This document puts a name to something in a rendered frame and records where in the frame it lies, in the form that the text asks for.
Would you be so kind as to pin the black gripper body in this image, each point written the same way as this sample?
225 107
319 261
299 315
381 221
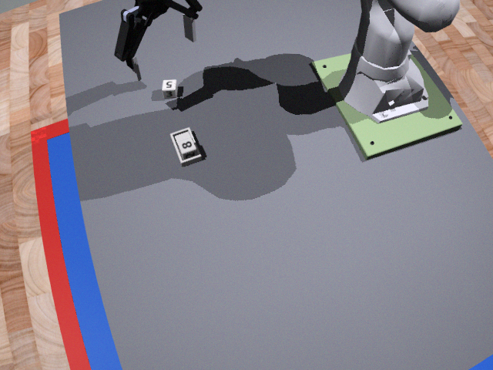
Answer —
146 5

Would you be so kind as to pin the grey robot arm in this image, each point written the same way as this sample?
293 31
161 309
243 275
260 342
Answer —
380 73

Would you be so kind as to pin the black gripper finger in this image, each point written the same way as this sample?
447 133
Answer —
132 29
189 16

